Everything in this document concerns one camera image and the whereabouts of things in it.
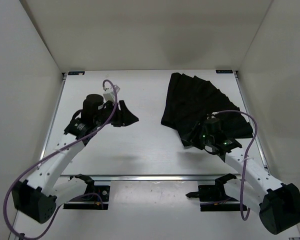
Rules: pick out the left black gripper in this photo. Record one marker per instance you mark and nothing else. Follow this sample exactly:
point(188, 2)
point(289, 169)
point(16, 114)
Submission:
point(127, 117)

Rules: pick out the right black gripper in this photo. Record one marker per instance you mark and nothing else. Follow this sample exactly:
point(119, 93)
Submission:
point(198, 129)

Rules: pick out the black pleated skirt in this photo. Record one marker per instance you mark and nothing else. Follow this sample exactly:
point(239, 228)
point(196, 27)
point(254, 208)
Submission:
point(191, 99)

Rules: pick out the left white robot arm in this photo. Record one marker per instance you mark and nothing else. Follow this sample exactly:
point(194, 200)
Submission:
point(38, 196)

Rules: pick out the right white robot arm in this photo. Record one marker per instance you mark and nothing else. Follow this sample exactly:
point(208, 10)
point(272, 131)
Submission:
point(276, 203)

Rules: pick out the left blue corner label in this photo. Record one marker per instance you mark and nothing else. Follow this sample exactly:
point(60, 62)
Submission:
point(76, 73)

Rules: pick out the blue corner label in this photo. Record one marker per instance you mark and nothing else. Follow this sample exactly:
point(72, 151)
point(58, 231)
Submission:
point(76, 73)
point(224, 71)

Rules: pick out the right blue corner label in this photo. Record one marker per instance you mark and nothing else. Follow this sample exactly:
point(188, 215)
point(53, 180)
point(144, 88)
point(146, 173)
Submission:
point(224, 71)

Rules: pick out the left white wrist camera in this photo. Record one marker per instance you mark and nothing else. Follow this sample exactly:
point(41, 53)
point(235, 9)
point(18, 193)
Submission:
point(109, 93)

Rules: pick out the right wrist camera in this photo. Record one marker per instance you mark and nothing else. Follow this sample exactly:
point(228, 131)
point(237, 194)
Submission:
point(213, 115)

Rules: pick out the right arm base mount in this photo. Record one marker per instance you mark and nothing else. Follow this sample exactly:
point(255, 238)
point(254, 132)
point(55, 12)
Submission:
point(213, 198)

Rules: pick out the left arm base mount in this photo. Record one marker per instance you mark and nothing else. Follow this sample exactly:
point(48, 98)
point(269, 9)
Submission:
point(96, 195)

